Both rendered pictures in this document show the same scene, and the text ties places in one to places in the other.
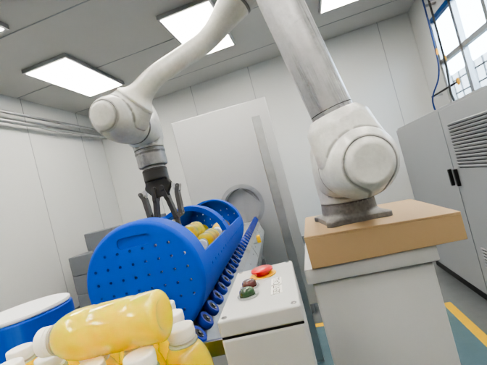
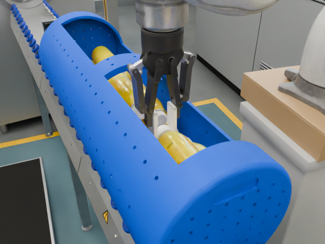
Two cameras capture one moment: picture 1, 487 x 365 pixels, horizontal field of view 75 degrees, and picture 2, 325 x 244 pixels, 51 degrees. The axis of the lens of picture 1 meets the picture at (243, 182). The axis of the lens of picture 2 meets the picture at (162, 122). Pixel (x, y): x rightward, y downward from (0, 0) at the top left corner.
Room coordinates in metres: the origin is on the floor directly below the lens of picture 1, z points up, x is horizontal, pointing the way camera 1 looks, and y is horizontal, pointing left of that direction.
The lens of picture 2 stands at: (0.48, 0.57, 1.57)
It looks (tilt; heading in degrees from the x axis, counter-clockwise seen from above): 34 degrees down; 327
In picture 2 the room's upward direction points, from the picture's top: straight up
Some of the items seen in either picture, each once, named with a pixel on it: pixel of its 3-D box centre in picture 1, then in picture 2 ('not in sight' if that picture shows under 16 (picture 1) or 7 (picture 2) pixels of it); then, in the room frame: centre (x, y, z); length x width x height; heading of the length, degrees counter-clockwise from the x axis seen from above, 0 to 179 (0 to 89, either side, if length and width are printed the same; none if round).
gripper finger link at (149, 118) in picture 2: not in sight; (144, 115); (0.97, 0.29, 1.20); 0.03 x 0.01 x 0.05; 84
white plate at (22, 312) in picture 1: (24, 311); not in sight; (1.07, 0.82, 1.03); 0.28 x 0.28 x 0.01
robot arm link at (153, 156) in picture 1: (151, 159); (162, 8); (0.96, 0.25, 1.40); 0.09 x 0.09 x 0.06
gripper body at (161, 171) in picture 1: (157, 182); (162, 50); (0.96, 0.25, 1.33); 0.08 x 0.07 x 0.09; 84
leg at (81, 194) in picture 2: not in sight; (79, 187); (1.75, 0.25, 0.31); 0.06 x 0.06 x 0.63; 84
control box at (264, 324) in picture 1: (269, 317); not in sight; (0.46, 0.01, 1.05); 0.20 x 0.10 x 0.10; 174
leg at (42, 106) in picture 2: not in sight; (41, 100); (2.73, 0.15, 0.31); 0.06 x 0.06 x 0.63; 84
